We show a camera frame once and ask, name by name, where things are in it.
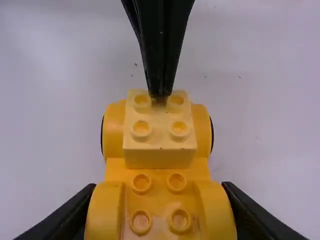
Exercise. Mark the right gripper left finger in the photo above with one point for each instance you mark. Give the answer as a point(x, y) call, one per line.
point(67, 215)

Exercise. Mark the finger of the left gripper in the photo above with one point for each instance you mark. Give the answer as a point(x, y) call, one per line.
point(173, 37)
point(147, 37)

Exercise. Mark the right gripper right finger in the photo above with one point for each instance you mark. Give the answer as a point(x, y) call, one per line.
point(252, 217)

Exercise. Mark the yellow toy car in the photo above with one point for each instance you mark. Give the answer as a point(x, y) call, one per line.
point(160, 140)

